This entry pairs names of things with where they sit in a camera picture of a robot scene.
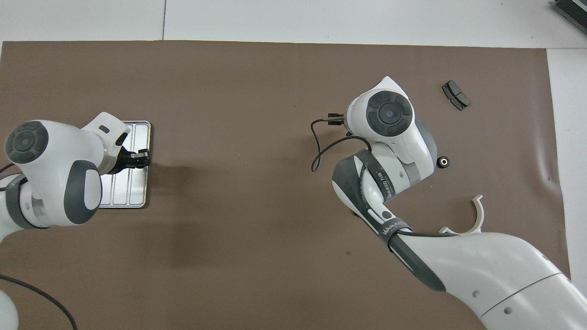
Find dark grey brake pad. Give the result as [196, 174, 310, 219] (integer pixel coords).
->
[442, 80, 471, 111]

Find silver metal tray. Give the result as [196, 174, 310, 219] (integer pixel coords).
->
[94, 121, 151, 209]

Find brown table mat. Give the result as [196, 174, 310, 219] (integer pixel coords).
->
[0, 40, 577, 330]

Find black ribbed device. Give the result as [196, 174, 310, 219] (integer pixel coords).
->
[553, 0, 587, 33]

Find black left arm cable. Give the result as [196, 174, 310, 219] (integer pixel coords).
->
[0, 163, 78, 330]

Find white curved plastic bracket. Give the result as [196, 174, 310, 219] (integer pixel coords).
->
[439, 195, 484, 235]

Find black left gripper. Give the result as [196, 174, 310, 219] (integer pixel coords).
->
[109, 137, 151, 175]

